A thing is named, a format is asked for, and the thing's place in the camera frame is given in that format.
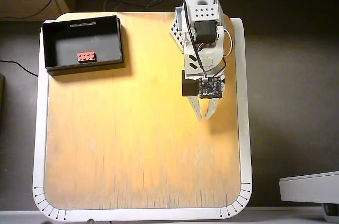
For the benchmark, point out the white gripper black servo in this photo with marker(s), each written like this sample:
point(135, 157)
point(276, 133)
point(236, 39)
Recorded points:
point(191, 88)

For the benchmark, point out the red lego block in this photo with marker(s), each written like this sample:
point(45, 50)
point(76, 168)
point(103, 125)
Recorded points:
point(87, 57)

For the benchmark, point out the black rectangular bin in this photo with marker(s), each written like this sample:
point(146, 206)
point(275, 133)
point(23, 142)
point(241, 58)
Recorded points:
point(66, 46)

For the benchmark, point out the white table rim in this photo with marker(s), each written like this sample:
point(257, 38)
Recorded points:
point(245, 102)

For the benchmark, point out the white plastic device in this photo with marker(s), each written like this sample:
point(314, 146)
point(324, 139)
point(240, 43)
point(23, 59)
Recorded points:
point(310, 187)

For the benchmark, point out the brown box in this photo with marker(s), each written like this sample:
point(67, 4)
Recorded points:
point(1, 94)

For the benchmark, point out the black wrist camera board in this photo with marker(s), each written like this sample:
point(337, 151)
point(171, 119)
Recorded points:
point(210, 88)

